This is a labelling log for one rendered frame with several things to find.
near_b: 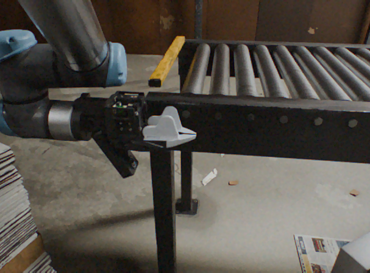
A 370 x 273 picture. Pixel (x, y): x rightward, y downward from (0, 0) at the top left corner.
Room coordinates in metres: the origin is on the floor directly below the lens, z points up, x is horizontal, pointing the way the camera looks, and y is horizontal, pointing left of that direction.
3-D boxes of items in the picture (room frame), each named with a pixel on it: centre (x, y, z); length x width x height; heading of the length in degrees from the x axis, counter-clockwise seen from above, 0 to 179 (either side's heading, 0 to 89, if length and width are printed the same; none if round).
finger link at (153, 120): (0.48, 0.02, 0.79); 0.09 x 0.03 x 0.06; 83
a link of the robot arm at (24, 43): (0.50, 0.27, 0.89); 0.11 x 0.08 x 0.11; 93
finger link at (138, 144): (0.45, 0.08, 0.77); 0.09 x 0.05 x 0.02; 83
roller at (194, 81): (0.82, -0.04, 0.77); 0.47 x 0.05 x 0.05; 173
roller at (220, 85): (0.81, -0.10, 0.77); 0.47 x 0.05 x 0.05; 173
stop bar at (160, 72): (0.84, 0.04, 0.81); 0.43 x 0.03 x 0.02; 173
